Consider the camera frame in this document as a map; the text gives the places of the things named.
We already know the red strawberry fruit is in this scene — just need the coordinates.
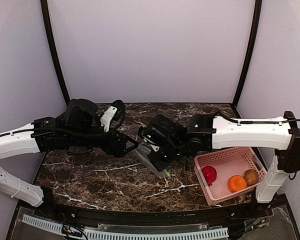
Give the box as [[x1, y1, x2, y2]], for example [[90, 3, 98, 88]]
[[201, 165, 217, 186]]

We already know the orange tangerine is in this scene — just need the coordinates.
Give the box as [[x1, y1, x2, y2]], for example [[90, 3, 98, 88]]
[[228, 175, 248, 193]]

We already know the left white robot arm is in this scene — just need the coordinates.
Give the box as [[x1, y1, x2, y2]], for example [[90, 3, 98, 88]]
[[0, 99, 139, 208]]

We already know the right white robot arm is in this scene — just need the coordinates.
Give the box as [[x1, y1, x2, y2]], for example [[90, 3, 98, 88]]
[[138, 111, 300, 204]]

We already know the pink plastic basket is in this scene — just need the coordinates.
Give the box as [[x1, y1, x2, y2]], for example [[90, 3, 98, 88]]
[[194, 147, 267, 206]]

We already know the brown kiwi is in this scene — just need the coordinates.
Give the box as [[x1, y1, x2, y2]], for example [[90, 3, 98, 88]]
[[243, 169, 259, 186]]

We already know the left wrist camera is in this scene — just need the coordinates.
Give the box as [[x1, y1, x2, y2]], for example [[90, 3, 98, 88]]
[[100, 99, 126, 133]]

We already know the black front table rail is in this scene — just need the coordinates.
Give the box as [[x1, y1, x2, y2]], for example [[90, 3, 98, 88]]
[[52, 203, 273, 227]]

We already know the white slotted cable duct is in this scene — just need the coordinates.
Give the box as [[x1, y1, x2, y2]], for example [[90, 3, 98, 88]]
[[21, 214, 230, 240]]

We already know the left black frame post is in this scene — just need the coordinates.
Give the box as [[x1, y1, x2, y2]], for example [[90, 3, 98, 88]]
[[40, 0, 71, 105]]

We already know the black frame post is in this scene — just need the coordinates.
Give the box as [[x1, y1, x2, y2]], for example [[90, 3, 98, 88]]
[[232, 0, 262, 109], [40, 0, 71, 105]]

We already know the right black frame post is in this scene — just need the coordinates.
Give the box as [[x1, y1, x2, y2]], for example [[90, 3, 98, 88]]
[[232, 0, 262, 109]]

